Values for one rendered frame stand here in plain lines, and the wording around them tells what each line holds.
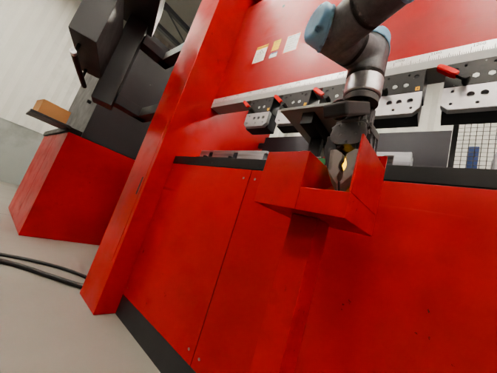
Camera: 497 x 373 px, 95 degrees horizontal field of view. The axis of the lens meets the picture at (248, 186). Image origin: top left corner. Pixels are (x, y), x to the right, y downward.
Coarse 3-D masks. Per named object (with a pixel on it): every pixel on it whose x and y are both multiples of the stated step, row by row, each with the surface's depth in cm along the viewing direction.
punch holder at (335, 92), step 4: (340, 84) 92; (344, 84) 91; (324, 88) 96; (328, 88) 95; (332, 88) 94; (336, 88) 93; (340, 88) 92; (344, 88) 90; (324, 92) 96; (328, 92) 94; (332, 92) 93; (336, 92) 92; (340, 92) 91; (332, 96) 93; (336, 96) 92; (340, 96) 90; (320, 100) 96; (324, 100) 94; (332, 100) 92
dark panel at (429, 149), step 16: (272, 144) 177; (288, 144) 167; (304, 144) 159; (384, 144) 127; (400, 144) 122; (416, 144) 117; (432, 144) 113; (448, 144) 109; (416, 160) 115; (432, 160) 111
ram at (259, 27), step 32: (288, 0) 134; (320, 0) 117; (416, 0) 84; (448, 0) 77; (480, 0) 71; (256, 32) 143; (288, 32) 124; (416, 32) 80; (448, 32) 74; (480, 32) 68; (256, 64) 132; (288, 64) 115; (320, 64) 102; (416, 64) 77; (448, 64) 71; (224, 96) 141; (256, 96) 122
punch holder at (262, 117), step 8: (256, 104) 120; (264, 104) 116; (272, 104) 113; (248, 112) 121; (256, 112) 118; (264, 112) 113; (272, 112) 113; (248, 120) 119; (256, 120) 115; (264, 120) 112; (272, 120) 115; (248, 128) 119; (256, 128) 117; (264, 128) 114; (272, 128) 116
